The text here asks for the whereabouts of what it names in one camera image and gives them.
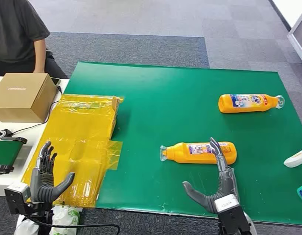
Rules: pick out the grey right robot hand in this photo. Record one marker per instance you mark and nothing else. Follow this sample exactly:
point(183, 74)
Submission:
point(226, 185)

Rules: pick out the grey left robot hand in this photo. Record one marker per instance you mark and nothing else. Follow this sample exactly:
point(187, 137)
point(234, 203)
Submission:
point(41, 188)

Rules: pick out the orange bottle clear cap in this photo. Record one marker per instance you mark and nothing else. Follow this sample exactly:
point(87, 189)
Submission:
point(248, 103)
point(183, 153)

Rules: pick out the person's forearm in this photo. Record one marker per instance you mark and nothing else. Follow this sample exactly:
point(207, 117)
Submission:
point(39, 55)

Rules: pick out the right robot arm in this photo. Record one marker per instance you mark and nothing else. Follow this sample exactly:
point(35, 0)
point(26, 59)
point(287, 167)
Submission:
point(235, 223)

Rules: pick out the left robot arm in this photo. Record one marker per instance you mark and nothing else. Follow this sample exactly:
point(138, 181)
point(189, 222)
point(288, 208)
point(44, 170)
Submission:
point(40, 217)

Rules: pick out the white plastic bottle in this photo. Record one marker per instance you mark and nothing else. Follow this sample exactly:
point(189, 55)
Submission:
point(296, 159)

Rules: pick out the white plastic bag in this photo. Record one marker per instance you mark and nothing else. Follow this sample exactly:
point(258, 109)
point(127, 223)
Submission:
point(65, 219)

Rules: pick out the white table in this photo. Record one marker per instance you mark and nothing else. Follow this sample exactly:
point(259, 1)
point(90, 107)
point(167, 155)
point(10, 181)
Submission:
point(23, 139)

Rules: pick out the yellow taped cardboard sheet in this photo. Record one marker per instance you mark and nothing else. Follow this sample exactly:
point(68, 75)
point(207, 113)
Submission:
point(79, 139)

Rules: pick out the black device white logo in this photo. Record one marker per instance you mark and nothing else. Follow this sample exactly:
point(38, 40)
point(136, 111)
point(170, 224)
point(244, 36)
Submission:
point(2, 133)

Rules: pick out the brown cardboard box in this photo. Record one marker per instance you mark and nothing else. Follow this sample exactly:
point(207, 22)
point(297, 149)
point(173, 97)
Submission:
point(21, 97)

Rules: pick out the green table mat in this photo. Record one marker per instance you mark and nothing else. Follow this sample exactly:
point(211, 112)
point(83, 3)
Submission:
point(165, 107)

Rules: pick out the person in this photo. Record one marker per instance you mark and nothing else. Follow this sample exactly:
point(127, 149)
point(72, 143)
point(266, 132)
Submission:
point(13, 32)

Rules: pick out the white board panel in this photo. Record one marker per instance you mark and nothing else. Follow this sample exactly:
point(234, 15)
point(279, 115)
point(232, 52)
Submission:
point(299, 39)

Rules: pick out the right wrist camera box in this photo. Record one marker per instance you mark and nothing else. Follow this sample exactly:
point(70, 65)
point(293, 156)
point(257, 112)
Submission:
point(226, 203)

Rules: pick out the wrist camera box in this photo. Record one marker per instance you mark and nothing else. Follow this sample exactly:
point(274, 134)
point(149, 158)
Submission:
point(226, 203)
point(17, 194)

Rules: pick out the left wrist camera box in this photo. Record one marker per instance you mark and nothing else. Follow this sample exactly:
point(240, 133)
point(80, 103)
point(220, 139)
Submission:
point(17, 194)

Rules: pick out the green tray black frame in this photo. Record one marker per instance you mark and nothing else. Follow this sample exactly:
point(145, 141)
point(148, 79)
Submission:
point(4, 152)

